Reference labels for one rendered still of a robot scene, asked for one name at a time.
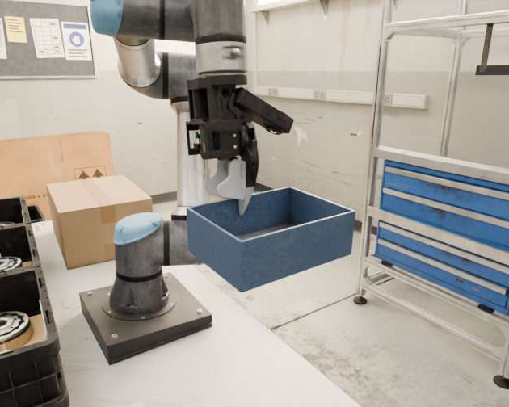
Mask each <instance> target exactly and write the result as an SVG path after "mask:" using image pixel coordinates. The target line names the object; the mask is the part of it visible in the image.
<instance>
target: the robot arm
mask: <svg viewBox="0 0 509 407"><path fill-rule="evenodd" d="M90 19H91V24H92V27H93V29H94V31H95V32H96V33H97V34H100V35H106V36H110V37H112V38H113V40H114V43H115V46H116V51H117V53H118V56H119V58H118V62H117V66H118V70H119V73H120V76H121V78H122V79H123V80H124V82H125V83H126V84H127V85H128V86H130V87H131V88H132V89H134V90H135V91H136V92H138V93H140V94H143V95H145V96H147V97H150V98H153V99H168V100H170V107H171V108H172V109H173V110H174V111H175V113H176V115H177V208H176V209H175V210H174V211H173V212H172V213H171V220H163V219H162V216H161V215H159V214H157V213H152V212H145V213H138V214H134V215H131V216H127V217H125V218H123V219H122V220H120V221H119V222H118V223H117V224H116V226H115V238H114V244H115V259H116V278H115V281H114V283H113V286H112V289H111V293H110V306H111V308H112V309H113V310H115V311H116V312H118V313H121V314H124V315H130V316H140V315H146V314H150V313H155V312H157V311H158V310H160V309H162V308H164V307H165V306H166V305H167V304H168V302H169V299H170V293H169V289H168V287H167V284H166V281H165V278H164V276H163V273H162V267H163V266H187V265H198V266H200V265H204V263H203V262H201V261H200V260H199V259H198V258H197V257H196V256H195V255H194V254H192V253H191V252H190V251H188V243H187V209H186V208H187V207H190V206H195V205H199V204H206V203H210V194H214V195H219V196H220V197H221V198H226V199H238V215H239V216H240V215H243V214H244V212H245V210H246V207H247V205H248V203H249V201H250V197H251V196H252V193H253V190H254V186H255V184H256V179H257V174H258V169H259V153H258V148H257V142H258V141H257V140H256V134H255V126H254V125H253V124H252V123H251V121H253V122H255V123H256V124H258V125H260V126H261V127H263V128H265V129H266V130H267V131H269V132H270V133H272V134H275V135H281V134H285V133H290V130H291V128H292V124H293V121H294V119H293V118H291V117H289V116H288V115H287V114H285V113H284V112H282V111H280V110H278V109H276V108H275V107H273V106H272V105H270V104H269V103H267V102H265V101H263V100H262V99H261V98H259V97H257V96H256V95H254V94H252V93H251V92H249V91H248V90H246V89H244V88H243V87H239V88H236V86H242V85H247V75H244V73H247V71H248V64H247V48H246V10H245V0H90ZM155 40H172V41H182V42H192V43H195V51H196V54H189V53H178V52H159V51H155ZM236 156H240V157H241V160H239V159H238V158H237V157H236ZM215 158H216V159H217V172H216V174H215V175H214V176H213V177H212V178H210V159H215Z"/></svg>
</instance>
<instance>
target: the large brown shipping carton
mask: <svg viewBox="0 0 509 407"><path fill-rule="evenodd" d="M46 187H47V192H48V201H49V207H50V212H51V217H52V223H53V232H54V233H55V236H56V239H57V243H58V245H59V247H60V250H61V254H62V256H63V259H64V261H65V265H66V267H67V270H70V269H74V268H79V267H82V266H89V265H93V264H96V263H101V262H107V261H111V260H115V244H114V238H115V226H116V224H117V223H118V222H119V221H120V220H122V219H123V218H125V217H127V216H131V215H134V214H138V213H145V212H153V203H152V198H151V197H149V196H148V195H147V194H146V193H144V191H143V190H141V189H140V188H139V187H138V186H136V185H135V184H134V183H132V182H131V181H130V180H129V179H128V178H126V177H125V176H124V175H123V174H122V175H116V176H109V177H102V178H89V179H83V180H76V181H69V182H63V183H50V184H46Z"/></svg>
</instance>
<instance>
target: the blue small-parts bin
mask: <svg viewBox="0 0 509 407"><path fill-rule="evenodd" d="M186 209H187V243H188V251H190V252H191V253H192V254H194V255H195V256H196V257H197V258H198V259H199V260H200V261H201V262H203V263H204V264H205V265H207V266H208V267H209V268H211V269H212V270H213V271H215V272H216V273H217V274H218V275H219V276H220V277H222V278H223V279H224V280H225V281H226V282H228V283H229V284H230V285H232V286H233V287H234V288H236V289H237V290H238V291H239V292H247V291H249V290H251V289H254V288H257V287H261V286H263V285H265V284H268V283H272V282H275V281H277V280H279V279H283V278H286V277H289V276H291V275H295V274H297V273H300V272H302V271H306V270H308V269H311V268H314V267H316V266H320V265H322V264H325V263H328V262H332V261H334V260H336V259H339V258H343V257H346V256H348V255H350V254H351V250H352V241H353V233H354V223H355V210H352V209H350V208H346V207H344V206H342V205H339V204H336V203H333V202H330V201H329V200H326V199H323V198H320V197H317V196H316V195H311V194H310V193H307V192H304V191H301V190H298V189H296V188H294V187H284V188H280V189H275V190H271V191H264V192H259V193H255V194H252V196H251V197H250V201H249V203H248V205H247V207H246V210H245V212H244V214H243V215H240V216H239V215H238V199H223V200H219V201H215V202H211V203H203V204H199V205H195V206H190V207H187V208H186Z"/></svg>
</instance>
